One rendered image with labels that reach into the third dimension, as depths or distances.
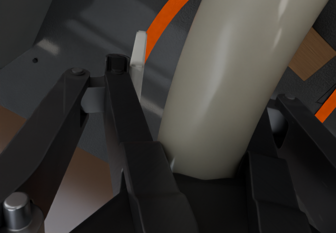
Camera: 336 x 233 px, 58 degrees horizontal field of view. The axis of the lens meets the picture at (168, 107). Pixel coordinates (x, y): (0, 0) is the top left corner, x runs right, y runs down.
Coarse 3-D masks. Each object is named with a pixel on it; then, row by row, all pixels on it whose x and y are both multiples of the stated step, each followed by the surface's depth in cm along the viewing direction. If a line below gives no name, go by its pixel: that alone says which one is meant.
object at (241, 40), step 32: (224, 0) 7; (256, 0) 7; (288, 0) 7; (320, 0) 7; (192, 32) 8; (224, 32) 7; (256, 32) 7; (288, 32) 7; (192, 64) 8; (224, 64) 8; (256, 64) 8; (192, 96) 8; (224, 96) 8; (256, 96) 8; (160, 128) 10; (192, 128) 9; (224, 128) 8; (192, 160) 9; (224, 160) 9
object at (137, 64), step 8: (136, 32) 21; (144, 32) 21; (136, 40) 19; (144, 40) 19; (136, 48) 18; (144, 48) 18; (136, 56) 17; (144, 56) 17; (136, 64) 16; (136, 72) 16; (136, 80) 16; (136, 88) 16
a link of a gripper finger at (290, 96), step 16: (288, 96) 15; (288, 112) 14; (304, 112) 14; (288, 128) 14; (304, 128) 13; (320, 128) 13; (288, 144) 14; (304, 144) 12; (320, 144) 12; (288, 160) 14; (304, 160) 12; (320, 160) 11; (304, 176) 12; (320, 176) 11; (304, 192) 12; (320, 192) 11; (320, 208) 11; (320, 224) 11
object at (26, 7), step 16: (0, 0) 63; (16, 0) 71; (32, 0) 80; (48, 0) 93; (0, 16) 67; (16, 16) 76; (32, 16) 88; (0, 32) 72; (16, 32) 83; (32, 32) 96; (0, 48) 78; (16, 48) 90; (0, 64) 85
